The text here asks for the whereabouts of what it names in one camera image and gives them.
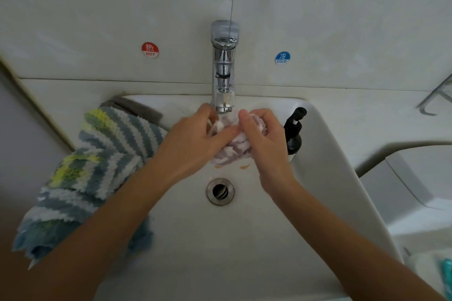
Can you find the person's right hand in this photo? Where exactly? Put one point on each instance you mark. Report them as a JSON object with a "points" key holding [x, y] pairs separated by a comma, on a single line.
{"points": [[267, 152]]}

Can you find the person's left hand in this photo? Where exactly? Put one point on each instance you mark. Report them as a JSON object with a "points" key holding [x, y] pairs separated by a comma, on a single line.
{"points": [[187, 143]]}

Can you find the pink white striped cloth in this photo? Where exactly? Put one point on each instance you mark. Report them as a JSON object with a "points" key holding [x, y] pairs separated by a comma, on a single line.
{"points": [[233, 143]]}

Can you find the brown cloth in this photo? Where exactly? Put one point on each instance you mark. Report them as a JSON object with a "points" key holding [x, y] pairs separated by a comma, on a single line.
{"points": [[138, 107]]}

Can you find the white ceramic sink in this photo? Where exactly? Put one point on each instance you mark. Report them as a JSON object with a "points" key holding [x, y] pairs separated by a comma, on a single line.
{"points": [[233, 255]]}

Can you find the blue stained cloth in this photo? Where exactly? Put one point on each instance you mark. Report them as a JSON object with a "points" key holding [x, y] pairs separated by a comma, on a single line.
{"points": [[39, 237]]}

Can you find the person's right forearm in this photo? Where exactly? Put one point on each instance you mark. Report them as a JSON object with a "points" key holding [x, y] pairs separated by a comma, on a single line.
{"points": [[360, 251]]}

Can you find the person's left forearm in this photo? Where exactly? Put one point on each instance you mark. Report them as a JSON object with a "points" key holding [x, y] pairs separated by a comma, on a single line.
{"points": [[78, 241]]}

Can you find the metal sink drain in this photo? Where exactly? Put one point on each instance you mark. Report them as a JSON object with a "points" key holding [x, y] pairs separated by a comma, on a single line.
{"points": [[220, 191]]}

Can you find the black pump soap bottle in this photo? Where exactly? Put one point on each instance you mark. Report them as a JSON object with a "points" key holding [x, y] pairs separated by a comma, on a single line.
{"points": [[294, 131]]}

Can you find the chrome faucet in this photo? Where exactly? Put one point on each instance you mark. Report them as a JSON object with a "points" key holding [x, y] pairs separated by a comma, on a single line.
{"points": [[224, 64]]}

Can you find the blue round sticker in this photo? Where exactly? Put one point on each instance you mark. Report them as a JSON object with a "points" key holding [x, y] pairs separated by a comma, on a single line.
{"points": [[282, 57]]}

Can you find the red round sticker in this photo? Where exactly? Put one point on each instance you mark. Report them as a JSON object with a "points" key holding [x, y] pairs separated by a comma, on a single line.
{"points": [[150, 49]]}

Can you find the white toilet tank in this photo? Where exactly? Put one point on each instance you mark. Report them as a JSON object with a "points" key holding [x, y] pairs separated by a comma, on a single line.
{"points": [[420, 188]]}

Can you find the white toilet lid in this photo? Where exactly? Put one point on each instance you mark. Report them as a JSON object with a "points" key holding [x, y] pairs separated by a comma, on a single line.
{"points": [[431, 265]]}

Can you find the teal tube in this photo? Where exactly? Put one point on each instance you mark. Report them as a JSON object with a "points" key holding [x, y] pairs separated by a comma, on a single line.
{"points": [[446, 269]]}

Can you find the metal wall shelf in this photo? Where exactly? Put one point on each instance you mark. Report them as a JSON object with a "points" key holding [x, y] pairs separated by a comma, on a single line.
{"points": [[436, 96]]}

